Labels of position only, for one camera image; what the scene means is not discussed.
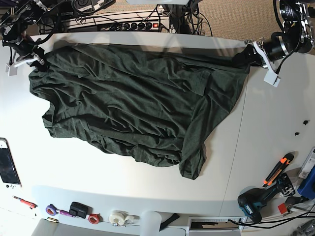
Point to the blue box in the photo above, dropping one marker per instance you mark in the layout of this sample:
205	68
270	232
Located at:
307	187

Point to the black action camera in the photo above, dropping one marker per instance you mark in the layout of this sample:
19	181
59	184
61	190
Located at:
78	210

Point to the red handled screwdriver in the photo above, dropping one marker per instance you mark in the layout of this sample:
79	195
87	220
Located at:
29	204

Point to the dark green t-shirt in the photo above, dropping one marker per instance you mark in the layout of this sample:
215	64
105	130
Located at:
158	108

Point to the purple tape roll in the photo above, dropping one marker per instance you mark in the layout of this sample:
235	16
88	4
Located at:
52	210

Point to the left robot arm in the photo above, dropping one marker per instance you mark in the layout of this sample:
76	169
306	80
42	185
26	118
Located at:
296	35

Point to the black tablet with white frame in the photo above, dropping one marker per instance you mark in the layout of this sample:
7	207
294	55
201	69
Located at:
8	172

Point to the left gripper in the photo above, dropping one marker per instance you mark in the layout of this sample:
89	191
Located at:
274	49

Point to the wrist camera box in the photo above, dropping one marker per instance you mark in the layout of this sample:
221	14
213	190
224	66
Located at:
11	69
272	78

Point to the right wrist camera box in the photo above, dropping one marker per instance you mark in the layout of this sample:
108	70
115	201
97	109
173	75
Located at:
11	69

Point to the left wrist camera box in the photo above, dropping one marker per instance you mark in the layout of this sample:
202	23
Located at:
272	78

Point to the white translucent cup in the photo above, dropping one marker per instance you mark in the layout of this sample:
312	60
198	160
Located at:
150	222

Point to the white power strip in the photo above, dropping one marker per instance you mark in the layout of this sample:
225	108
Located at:
145	20

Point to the teal black cordless drill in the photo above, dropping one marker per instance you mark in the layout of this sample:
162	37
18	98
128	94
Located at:
252	201

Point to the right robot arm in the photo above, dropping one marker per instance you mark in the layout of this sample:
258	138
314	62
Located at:
13	26

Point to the red tape roll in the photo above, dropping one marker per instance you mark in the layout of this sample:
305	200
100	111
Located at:
94	219

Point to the clear tape dispenser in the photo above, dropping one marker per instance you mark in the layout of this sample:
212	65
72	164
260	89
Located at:
122	218

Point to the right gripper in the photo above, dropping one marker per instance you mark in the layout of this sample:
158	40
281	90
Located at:
29	54

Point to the orange black utility knife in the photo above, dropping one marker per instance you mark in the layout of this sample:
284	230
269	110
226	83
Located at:
278	169

